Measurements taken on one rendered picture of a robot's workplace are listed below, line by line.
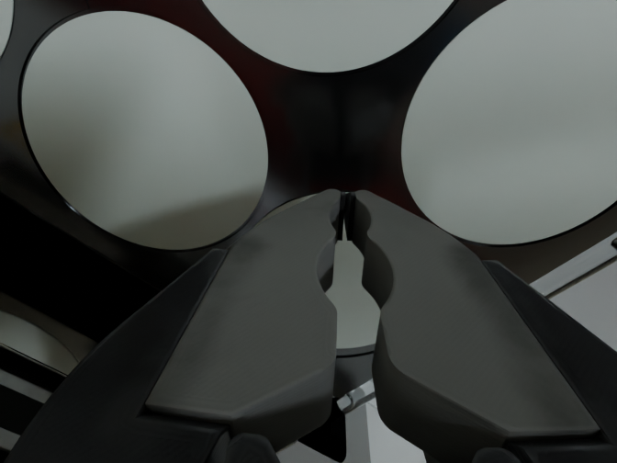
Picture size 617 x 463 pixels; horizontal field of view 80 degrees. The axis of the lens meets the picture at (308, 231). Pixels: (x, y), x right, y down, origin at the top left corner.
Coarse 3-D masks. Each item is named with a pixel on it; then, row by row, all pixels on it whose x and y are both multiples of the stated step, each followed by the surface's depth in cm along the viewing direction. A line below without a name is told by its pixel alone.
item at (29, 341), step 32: (0, 192) 20; (32, 224) 21; (96, 256) 22; (0, 288) 17; (128, 288) 23; (0, 320) 16; (32, 320) 17; (64, 320) 18; (0, 352) 16; (32, 352) 16; (64, 352) 17; (352, 416) 28; (288, 448) 22; (352, 448) 26
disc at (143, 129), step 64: (64, 64) 14; (128, 64) 14; (192, 64) 13; (64, 128) 15; (128, 128) 15; (192, 128) 15; (256, 128) 15; (64, 192) 17; (128, 192) 16; (192, 192) 16; (256, 192) 16
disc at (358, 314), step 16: (256, 224) 17; (336, 256) 18; (352, 256) 18; (336, 272) 18; (352, 272) 18; (336, 288) 19; (352, 288) 19; (336, 304) 19; (352, 304) 19; (368, 304) 19; (352, 320) 20; (368, 320) 20; (352, 336) 20; (368, 336) 20
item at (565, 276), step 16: (608, 240) 17; (576, 256) 17; (592, 256) 17; (608, 256) 17; (560, 272) 17; (576, 272) 17; (592, 272) 17; (544, 288) 18; (560, 288) 18; (368, 384) 23; (336, 400) 24; (352, 400) 23; (368, 400) 23
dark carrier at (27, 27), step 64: (64, 0) 13; (128, 0) 12; (192, 0) 12; (0, 64) 14; (256, 64) 13; (384, 64) 13; (0, 128) 15; (320, 128) 14; (384, 128) 14; (384, 192) 16; (128, 256) 18; (192, 256) 18; (512, 256) 17
